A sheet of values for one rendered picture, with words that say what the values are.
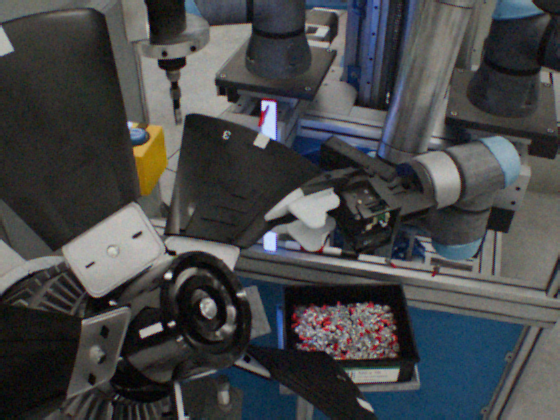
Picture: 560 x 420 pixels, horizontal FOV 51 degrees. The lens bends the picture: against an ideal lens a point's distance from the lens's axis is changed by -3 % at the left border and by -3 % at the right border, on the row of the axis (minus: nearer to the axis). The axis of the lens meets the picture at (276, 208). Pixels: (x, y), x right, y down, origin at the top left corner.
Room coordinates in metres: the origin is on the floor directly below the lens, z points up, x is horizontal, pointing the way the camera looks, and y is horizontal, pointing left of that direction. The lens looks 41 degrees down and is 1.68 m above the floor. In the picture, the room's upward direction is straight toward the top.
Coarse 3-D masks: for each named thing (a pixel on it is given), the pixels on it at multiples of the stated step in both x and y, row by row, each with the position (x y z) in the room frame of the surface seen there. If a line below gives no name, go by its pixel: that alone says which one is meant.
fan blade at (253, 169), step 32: (192, 128) 0.71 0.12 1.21; (192, 160) 0.65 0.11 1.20; (224, 160) 0.66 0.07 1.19; (256, 160) 0.67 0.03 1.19; (288, 160) 0.69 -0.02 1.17; (192, 192) 0.59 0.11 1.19; (224, 192) 0.59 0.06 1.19; (256, 192) 0.60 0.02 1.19; (288, 192) 0.61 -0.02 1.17; (192, 224) 0.53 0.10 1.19; (224, 224) 0.53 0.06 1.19; (256, 224) 0.54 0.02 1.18
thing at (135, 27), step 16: (128, 0) 0.46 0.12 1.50; (128, 16) 0.46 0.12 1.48; (144, 16) 0.46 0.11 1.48; (192, 16) 0.51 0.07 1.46; (128, 32) 0.46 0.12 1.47; (144, 32) 0.46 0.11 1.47; (192, 32) 0.47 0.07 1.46; (208, 32) 0.48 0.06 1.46; (144, 48) 0.45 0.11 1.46; (160, 48) 0.45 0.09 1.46; (176, 48) 0.45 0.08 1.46; (192, 48) 0.45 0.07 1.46
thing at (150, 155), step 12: (156, 132) 0.91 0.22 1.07; (144, 144) 0.87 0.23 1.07; (156, 144) 0.89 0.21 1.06; (144, 156) 0.84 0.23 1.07; (156, 156) 0.89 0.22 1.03; (144, 168) 0.84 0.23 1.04; (156, 168) 0.88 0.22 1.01; (144, 180) 0.83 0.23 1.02; (156, 180) 0.87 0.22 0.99; (144, 192) 0.84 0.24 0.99
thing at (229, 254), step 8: (168, 240) 0.51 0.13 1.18; (176, 240) 0.51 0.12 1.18; (184, 240) 0.51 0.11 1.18; (192, 240) 0.51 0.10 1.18; (200, 240) 0.51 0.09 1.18; (168, 248) 0.50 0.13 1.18; (176, 248) 0.50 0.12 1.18; (184, 248) 0.50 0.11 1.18; (192, 248) 0.50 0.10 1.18; (200, 248) 0.50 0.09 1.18; (208, 248) 0.50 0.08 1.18; (216, 248) 0.50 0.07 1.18; (224, 248) 0.50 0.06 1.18; (232, 248) 0.50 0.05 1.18; (168, 256) 0.49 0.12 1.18; (224, 256) 0.49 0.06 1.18; (232, 256) 0.49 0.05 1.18; (232, 264) 0.47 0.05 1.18
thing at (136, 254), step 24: (120, 216) 0.45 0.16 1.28; (144, 216) 0.45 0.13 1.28; (72, 240) 0.43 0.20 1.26; (96, 240) 0.43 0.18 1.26; (120, 240) 0.43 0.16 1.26; (144, 240) 0.43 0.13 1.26; (72, 264) 0.41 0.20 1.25; (96, 264) 0.42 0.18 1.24; (120, 264) 0.42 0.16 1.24; (144, 264) 0.42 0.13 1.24; (96, 288) 0.40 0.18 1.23
